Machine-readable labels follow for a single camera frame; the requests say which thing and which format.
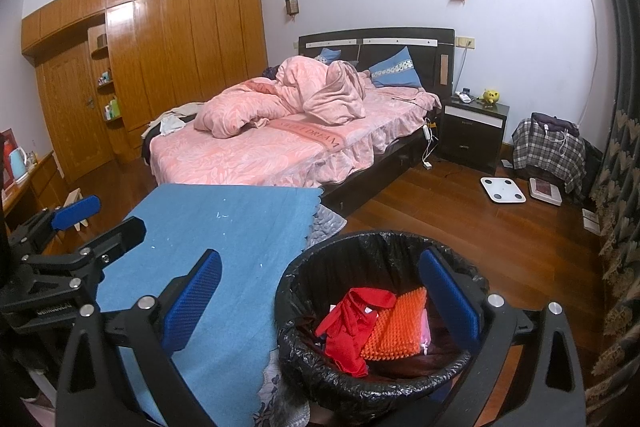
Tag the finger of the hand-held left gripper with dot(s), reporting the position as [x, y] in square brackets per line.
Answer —
[75, 211]
[120, 234]

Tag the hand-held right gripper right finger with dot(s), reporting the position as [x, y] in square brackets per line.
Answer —
[450, 302]

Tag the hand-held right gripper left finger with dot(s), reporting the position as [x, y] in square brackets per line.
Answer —
[192, 302]

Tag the wide orange foam net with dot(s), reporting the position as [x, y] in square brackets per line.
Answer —
[395, 327]

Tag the red cloth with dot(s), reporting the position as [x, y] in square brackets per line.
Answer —
[345, 337]

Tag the black bin with black bag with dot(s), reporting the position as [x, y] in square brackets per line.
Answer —
[320, 257]

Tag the white wooden stool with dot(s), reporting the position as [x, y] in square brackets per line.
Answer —
[80, 192]

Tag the wooden side cabinet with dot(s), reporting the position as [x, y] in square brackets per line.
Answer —
[45, 187]

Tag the light blue kettle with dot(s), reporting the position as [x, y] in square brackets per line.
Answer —
[17, 164]

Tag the blue table cloth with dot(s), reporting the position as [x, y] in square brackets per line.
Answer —
[225, 227]

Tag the red box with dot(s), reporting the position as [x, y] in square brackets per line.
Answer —
[6, 157]

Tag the wooden door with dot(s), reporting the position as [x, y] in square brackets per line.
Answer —
[70, 117]

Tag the dark cloth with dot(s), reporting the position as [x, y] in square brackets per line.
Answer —
[146, 142]

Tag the green bottle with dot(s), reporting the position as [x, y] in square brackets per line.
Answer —
[112, 108]

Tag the white garment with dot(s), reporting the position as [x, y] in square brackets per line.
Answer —
[170, 123]

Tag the white bathroom scale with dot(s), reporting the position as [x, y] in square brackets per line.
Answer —
[502, 191]

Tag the small bottles on shelf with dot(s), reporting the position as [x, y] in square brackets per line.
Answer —
[105, 78]

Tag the beige garment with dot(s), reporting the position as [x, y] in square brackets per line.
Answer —
[182, 109]

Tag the pink bathroom scale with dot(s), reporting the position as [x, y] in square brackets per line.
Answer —
[545, 192]

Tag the dark nightstand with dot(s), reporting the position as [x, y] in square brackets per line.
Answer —
[470, 142]

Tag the pink bed sheet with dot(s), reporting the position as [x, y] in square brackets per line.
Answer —
[260, 152]

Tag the white paper box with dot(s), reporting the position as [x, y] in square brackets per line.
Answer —
[591, 219]

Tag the small brown box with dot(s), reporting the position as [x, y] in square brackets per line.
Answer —
[101, 40]

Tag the pink quilt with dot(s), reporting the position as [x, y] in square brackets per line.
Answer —
[240, 107]

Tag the plaid cloth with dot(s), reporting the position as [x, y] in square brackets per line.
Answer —
[547, 152]

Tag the wooden wardrobe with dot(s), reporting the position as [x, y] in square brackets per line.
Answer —
[200, 47]

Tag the dark jacket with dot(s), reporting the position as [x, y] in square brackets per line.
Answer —
[555, 123]

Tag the yellow plush toy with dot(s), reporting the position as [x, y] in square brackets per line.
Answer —
[490, 96]

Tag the patterned dark curtain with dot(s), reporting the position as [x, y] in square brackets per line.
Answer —
[620, 157]

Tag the pink fleece blanket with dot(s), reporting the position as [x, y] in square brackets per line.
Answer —
[340, 97]

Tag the large blue pillow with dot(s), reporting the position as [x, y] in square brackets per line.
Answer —
[397, 72]

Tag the dark wooden bed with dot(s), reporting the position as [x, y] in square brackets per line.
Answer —
[410, 52]

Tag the small blue pillow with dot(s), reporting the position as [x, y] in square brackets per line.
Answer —
[327, 55]

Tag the wall socket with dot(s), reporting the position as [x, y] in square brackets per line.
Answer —
[465, 41]

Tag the small wall lamp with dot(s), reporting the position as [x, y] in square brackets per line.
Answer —
[291, 6]

